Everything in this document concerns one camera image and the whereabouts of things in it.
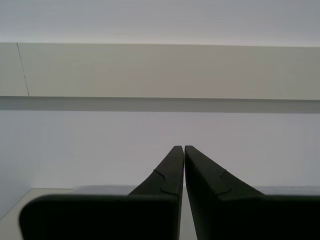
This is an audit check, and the beige wall panel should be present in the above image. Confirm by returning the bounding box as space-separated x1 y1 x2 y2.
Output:
0 42 320 101

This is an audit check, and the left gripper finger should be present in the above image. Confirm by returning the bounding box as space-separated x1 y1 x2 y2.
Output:
19 145 185 240
184 145 320 240

